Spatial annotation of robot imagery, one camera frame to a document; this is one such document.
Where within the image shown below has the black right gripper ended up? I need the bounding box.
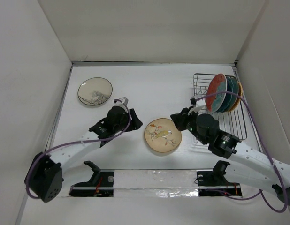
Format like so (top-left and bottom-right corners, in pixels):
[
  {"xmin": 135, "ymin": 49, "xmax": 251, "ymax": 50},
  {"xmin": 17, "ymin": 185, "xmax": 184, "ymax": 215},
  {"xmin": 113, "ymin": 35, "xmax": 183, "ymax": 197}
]
[{"xmin": 170, "ymin": 106, "xmax": 207, "ymax": 145}]

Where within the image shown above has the beige plate with bird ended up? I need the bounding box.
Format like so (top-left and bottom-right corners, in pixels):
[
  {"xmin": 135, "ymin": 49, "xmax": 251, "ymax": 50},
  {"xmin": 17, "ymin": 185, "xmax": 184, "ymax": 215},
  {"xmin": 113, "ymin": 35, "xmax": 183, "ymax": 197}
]
[{"xmin": 145, "ymin": 118, "xmax": 182, "ymax": 153}]

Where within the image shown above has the red patterned plate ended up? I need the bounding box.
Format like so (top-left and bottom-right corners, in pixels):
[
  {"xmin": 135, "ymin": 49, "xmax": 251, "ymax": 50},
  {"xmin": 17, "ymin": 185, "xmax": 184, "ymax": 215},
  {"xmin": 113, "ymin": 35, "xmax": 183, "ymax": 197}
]
[{"xmin": 206, "ymin": 74, "xmax": 228, "ymax": 113}]

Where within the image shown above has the dark teal scalloped plate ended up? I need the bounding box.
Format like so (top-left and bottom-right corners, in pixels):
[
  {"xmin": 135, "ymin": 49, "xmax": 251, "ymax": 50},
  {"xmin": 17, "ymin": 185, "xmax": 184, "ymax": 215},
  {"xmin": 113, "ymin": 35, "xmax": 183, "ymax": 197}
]
[{"xmin": 217, "ymin": 76, "xmax": 237, "ymax": 113}]

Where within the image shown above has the light blue flower plate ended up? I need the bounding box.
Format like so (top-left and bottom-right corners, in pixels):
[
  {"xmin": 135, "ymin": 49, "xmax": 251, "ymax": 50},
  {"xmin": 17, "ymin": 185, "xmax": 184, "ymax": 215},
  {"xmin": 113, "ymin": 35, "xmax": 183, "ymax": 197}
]
[{"xmin": 226, "ymin": 77, "xmax": 240, "ymax": 112}]

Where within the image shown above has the orange woven wicker plate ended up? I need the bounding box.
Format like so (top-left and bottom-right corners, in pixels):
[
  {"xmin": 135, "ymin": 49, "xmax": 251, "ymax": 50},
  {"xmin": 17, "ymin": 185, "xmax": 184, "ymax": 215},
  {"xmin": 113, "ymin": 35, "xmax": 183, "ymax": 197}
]
[{"xmin": 229, "ymin": 82, "xmax": 243, "ymax": 112}]

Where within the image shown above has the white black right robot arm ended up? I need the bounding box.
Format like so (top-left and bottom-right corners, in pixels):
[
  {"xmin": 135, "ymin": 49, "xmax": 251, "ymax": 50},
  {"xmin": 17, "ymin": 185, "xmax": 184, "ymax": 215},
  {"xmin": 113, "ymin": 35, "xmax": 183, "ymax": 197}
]
[{"xmin": 170, "ymin": 108, "xmax": 290, "ymax": 206}]

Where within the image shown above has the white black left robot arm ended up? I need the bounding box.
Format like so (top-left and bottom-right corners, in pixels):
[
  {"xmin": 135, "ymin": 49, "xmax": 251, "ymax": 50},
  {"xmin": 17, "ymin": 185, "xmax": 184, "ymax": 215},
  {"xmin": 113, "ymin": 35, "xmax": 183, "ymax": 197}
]
[{"xmin": 24, "ymin": 104, "xmax": 143, "ymax": 202}]

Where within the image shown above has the cream plate with tree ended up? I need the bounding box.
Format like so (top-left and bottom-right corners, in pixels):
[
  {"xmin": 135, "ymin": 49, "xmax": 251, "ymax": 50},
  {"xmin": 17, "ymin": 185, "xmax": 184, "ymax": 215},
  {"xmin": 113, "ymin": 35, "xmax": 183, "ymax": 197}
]
[{"xmin": 77, "ymin": 77, "xmax": 113, "ymax": 106}]

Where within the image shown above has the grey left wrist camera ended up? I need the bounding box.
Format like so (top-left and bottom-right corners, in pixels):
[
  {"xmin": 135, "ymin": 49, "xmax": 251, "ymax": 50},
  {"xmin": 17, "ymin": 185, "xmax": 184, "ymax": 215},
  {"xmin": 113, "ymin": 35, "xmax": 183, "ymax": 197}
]
[{"xmin": 119, "ymin": 97, "xmax": 128, "ymax": 106}]

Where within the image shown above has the dark wire dish rack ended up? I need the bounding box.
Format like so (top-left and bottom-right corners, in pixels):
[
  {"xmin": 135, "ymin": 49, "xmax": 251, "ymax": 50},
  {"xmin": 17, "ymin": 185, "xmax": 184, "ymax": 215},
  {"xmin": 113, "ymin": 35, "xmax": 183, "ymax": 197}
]
[{"xmin": 193, "ymin": 73, "xmax": 247, "ymax": 140}]

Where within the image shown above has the metal base rail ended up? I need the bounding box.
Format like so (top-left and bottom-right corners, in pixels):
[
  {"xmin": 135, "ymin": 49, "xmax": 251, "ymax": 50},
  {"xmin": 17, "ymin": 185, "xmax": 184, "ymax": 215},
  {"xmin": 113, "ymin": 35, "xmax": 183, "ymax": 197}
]
[{"xmin": 69, "ymin": 170, "xmax": 242, "ymax": 198}]

